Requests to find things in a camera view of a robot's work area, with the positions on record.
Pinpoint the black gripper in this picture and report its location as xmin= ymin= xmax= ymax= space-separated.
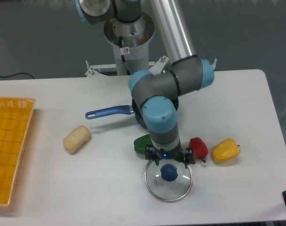
xmin=145 ymin=145 xmax=196 ymax=168

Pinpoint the glass lid blue knob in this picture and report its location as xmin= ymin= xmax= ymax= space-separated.
xmin=144 ymin=159 xmax=193 ymax=203

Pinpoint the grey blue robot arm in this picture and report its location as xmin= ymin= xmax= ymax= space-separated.
xmin=75 ymin=0 xmax=214 ymax=164

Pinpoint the red bell pepper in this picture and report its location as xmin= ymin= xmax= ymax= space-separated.
xmin=189 ymin=137 xmax=208 ymax=163

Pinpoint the green bell pepper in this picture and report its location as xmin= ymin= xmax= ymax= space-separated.
xmin=133 ymin=134 xmax=153 ymax=154

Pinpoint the yellow bell pepper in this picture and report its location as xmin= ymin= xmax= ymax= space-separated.
xmin=211 ymin=138 xmax=241 ymax=163

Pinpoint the beige bread loaf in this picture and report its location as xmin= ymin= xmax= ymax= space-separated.
xmin=63 ymin=125 xmax=91 ymax=154

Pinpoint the yellow woven basket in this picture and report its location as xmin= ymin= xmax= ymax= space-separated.
xmin=0 ymin=97 xmax=35 ymax=206

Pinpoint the blue saucepan with handle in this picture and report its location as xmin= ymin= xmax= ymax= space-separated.
xmin=85 ymin=96 xmax=177 ymax=133

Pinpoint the white table frame bracket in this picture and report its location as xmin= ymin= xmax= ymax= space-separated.
xmin=85 ymin=55 xmax=218 ymax=77

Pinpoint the black cable on floor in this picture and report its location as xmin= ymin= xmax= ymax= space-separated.
xmin=0 ymin=72 xmax=35 ymax=79

